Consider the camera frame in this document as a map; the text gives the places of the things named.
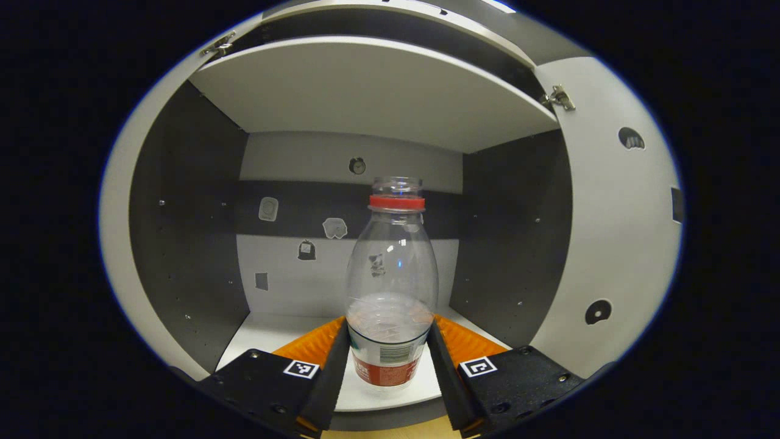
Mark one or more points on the white cabinet door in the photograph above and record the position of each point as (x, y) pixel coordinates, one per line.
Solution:
(119, 244)
(615, 231)

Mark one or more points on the clear plastic bottle red label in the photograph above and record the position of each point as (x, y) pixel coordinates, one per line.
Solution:
(390, 268)

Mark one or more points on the wide ceiling light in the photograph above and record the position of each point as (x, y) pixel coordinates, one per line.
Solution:
(499, 5)

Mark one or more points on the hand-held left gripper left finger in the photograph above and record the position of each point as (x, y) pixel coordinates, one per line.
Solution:
(332, 378)

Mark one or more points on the white cabinet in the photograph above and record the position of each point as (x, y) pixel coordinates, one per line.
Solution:
(195, 244)

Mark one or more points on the metal door hinge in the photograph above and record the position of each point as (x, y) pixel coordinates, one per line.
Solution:
(219, 44)
(559, 97)

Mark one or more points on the white cabinet shelf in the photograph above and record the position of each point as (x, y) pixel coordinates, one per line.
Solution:
(365, 91)

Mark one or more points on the white cabinet drawer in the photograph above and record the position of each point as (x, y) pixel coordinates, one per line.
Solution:
(341, 9)

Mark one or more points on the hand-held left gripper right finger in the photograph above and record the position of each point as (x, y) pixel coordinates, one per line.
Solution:
(448, 378)

